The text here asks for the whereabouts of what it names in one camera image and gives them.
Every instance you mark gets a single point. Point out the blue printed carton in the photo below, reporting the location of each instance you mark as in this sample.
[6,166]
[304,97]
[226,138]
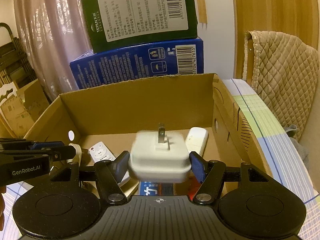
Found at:
[125,67]

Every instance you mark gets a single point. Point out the quilted beige chair cover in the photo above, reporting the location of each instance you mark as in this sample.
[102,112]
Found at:
[282,80]

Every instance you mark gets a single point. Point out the wooden door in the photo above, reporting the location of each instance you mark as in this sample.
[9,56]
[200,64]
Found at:
[275,5]

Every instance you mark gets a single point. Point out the grey cloth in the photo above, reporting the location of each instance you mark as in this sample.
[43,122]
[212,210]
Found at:
[298,147]

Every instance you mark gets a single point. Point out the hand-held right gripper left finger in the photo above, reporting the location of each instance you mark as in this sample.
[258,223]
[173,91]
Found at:
[122,165]

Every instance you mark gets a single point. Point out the green carton with white label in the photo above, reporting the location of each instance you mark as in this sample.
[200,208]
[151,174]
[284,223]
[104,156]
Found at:
[140,15]

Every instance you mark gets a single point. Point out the white cutout board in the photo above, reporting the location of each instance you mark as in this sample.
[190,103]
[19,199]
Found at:
[7,92]

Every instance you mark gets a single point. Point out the purple patterned curtain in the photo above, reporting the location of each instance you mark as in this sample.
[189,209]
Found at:
[50,30]

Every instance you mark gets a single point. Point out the white power adapter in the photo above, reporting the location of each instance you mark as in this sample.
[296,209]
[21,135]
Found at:
[160,155]

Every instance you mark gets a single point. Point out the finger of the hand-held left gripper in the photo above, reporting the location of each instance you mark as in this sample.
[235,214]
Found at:
[62,152]
[47,144]

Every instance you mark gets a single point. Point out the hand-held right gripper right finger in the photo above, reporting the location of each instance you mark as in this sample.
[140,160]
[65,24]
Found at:
[196,165]

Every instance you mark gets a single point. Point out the brown cardboard box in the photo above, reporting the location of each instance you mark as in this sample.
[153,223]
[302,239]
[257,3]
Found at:
[140,110]

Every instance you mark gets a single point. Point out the small white rounded device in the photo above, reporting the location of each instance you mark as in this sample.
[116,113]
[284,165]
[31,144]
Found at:
[197,137]

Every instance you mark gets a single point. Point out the clear box with blue label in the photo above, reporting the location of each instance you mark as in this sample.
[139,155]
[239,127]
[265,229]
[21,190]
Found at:
[156,188]

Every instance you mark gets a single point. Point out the red plastic toy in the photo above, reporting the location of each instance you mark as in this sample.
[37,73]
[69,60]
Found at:
[192,188]

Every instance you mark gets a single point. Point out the brown printed carton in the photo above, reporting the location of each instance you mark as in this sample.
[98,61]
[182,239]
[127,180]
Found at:
[27,112]

